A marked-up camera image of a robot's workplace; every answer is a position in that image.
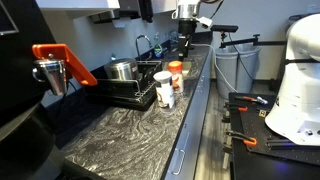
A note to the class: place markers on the black coffee machine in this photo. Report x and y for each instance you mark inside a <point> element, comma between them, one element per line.
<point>27,139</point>

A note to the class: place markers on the chrome sink faucet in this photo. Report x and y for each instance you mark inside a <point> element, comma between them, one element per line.
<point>142,44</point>

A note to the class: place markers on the white cylindrical canister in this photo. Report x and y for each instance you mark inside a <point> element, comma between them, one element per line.
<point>164,89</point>

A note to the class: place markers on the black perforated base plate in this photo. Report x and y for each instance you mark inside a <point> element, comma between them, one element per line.
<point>272,144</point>

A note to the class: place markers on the grey trash bin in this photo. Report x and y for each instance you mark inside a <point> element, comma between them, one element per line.
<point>235,68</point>

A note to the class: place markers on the orange coffee machine handle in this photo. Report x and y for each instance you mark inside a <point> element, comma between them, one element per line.
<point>51,52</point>

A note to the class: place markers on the paper towel dispenser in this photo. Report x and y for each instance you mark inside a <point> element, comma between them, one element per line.
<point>119,18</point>

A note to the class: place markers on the steel portafilter cup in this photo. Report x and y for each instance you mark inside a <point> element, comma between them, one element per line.
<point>53,72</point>

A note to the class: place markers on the orange black clamp front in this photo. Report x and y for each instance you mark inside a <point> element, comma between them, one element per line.
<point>250,141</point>

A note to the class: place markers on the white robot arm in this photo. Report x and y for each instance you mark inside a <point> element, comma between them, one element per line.
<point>295,114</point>

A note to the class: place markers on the orange black clamp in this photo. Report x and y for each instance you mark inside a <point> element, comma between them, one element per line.
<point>250,141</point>
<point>236,106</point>

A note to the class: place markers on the orange black clamp rear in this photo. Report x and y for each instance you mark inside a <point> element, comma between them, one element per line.
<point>236,106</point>

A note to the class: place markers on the orange handled pliers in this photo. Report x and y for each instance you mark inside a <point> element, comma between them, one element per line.
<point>258,99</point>

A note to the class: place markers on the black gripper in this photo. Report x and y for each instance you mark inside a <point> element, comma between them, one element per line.
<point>185,27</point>

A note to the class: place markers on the stainless steel pot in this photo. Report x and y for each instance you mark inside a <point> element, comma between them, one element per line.
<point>122,69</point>

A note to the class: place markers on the black dish drying rack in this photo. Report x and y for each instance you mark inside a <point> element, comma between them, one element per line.
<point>132,94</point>

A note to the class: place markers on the orange lid creamer bottle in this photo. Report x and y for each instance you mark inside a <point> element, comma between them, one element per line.
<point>175,67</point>

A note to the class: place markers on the green dish soap bottle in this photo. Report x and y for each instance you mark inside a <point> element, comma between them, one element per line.
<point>158,50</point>

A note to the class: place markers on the black camera on mount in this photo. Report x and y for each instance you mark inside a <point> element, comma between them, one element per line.
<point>224,28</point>

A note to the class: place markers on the grey cabinet front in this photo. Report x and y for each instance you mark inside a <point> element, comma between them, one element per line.
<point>182,161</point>

